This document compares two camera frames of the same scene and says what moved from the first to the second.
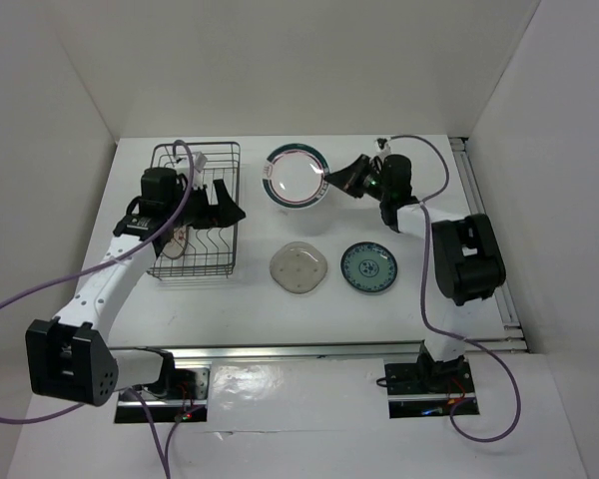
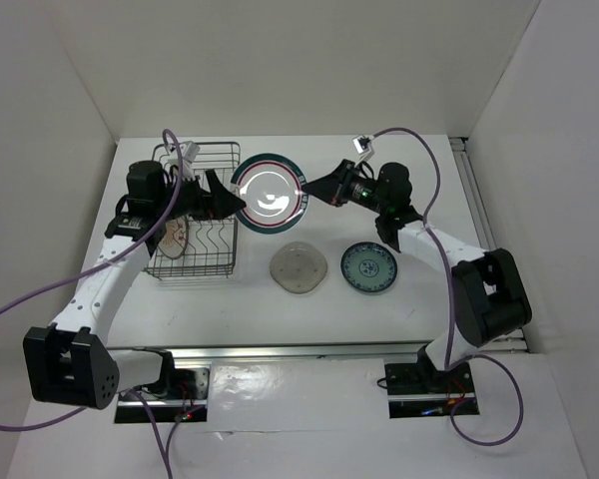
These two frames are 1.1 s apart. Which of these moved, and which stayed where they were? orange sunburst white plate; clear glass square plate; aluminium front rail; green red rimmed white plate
Moved: green red rimmed white plate
Stayed: clear glass square plate; orange sunburst white plate; aluminium front rail
